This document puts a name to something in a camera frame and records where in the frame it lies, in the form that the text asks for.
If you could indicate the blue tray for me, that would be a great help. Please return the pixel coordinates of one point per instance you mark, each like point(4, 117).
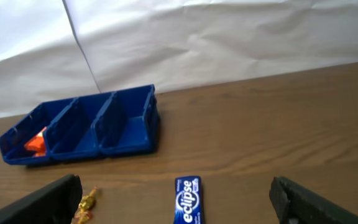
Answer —
point(129, 137)

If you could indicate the blue candy pack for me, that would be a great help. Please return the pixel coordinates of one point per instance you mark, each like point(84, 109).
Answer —
point(187, 202)

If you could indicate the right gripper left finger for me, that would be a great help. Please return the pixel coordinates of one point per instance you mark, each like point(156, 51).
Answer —
point(48, 202)

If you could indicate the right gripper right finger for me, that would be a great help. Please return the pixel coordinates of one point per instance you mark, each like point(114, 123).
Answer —
point(303, 205)

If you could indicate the gold wrapped candy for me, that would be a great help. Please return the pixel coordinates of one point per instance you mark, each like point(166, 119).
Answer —
point(82, 217)
point(88, 200)

